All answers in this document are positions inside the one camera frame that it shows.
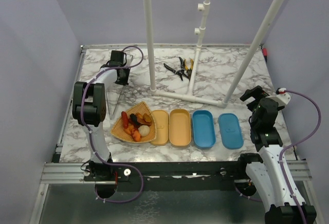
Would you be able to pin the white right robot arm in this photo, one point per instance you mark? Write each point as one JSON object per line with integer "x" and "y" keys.
{"x": 270, "y": 173}

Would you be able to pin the white steamed bun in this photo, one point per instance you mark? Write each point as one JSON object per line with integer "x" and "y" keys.
{"x": 144, "y": 130}

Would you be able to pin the blue lunch box base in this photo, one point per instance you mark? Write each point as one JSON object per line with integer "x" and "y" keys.
{"x": 203, "y": 129}

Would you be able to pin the brown sausage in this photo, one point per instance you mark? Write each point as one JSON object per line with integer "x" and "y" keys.
{"x": 140, "y": 119}

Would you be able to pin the blue lunch box lid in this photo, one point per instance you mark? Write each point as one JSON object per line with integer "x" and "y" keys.
{"x": 230, "y": 130}

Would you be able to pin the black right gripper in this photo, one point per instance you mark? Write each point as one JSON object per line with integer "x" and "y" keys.
{"x": 257, "y": 92}

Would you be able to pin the red sausage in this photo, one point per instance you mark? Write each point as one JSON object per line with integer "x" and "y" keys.
{"x": 125, "y": 120}

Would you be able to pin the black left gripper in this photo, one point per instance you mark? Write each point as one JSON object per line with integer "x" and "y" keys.
{"x": 124, "y": 81}

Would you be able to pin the beige lunch box base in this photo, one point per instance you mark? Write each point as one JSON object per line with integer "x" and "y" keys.
{"x": 180, "y": 128}

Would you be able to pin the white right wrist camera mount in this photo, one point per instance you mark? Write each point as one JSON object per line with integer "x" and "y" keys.
{"x": 281, "y": 97}

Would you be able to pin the black sea cucumber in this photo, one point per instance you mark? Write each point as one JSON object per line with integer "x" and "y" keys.
{"x": 133, "y": 120}

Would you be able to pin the red clamp at table corner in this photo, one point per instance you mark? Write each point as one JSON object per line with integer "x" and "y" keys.
{"x": 264, "y": 51}

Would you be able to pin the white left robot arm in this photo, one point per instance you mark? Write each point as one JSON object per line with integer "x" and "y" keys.
{"x": 89, "y": 103}

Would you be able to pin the brown fried patty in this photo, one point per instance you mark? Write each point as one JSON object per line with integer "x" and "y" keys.
{"x": 147, "y": 118}

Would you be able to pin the black pruning shears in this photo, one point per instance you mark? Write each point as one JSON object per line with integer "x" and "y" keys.
{"x": 182, "y": 72}

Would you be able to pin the aluminium table frame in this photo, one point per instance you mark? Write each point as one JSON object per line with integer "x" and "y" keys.
{"x": 70, "y": 173}

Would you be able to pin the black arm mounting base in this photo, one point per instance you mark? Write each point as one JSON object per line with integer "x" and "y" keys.
{"x": 125, "y": 182}

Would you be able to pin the orange fried chicken piece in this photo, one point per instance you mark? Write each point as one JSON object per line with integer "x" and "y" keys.
{"x": 136, "y": 135}

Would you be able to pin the orange chicken wing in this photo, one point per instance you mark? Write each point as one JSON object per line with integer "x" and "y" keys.
{"x": 129, "y": 129}

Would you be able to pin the white PVC pipe frame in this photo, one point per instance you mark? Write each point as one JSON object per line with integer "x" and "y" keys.
{"x": 204, "y": 7}

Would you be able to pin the metal food tongs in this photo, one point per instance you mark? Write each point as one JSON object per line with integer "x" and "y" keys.
{"x": 114, "y": 92}

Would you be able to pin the beige lunch box lid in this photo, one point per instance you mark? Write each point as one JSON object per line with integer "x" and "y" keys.
{"x": 161, "y": 118}

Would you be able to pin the yellow handled pliers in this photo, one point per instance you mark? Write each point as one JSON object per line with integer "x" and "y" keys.
{"x": 189, "y": 69}

